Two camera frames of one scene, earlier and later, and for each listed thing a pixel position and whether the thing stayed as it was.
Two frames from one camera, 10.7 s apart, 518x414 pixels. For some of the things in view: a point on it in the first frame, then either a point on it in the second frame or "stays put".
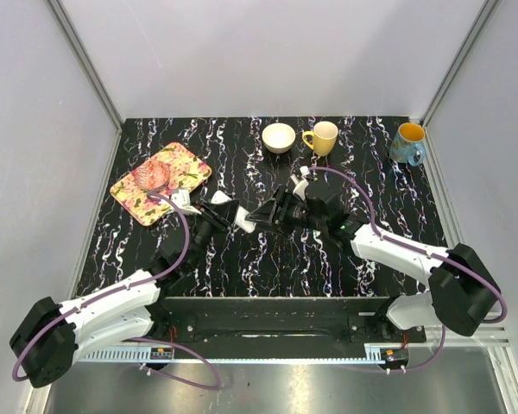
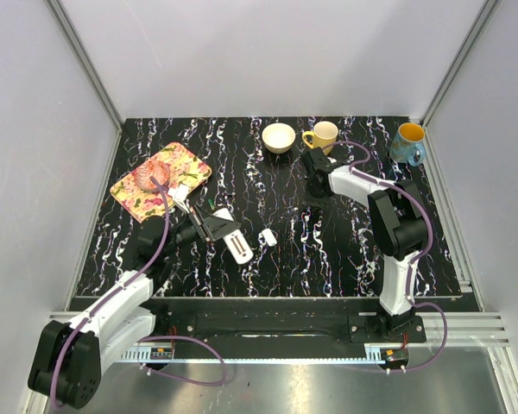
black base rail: [281, 323] stays put
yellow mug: [325, 136] stays put
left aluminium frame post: [82, 56] stays put
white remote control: [241, 222] -> [236, 241]
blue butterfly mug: [406, 145] stays put
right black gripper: [265, 212] -> [318, 203]
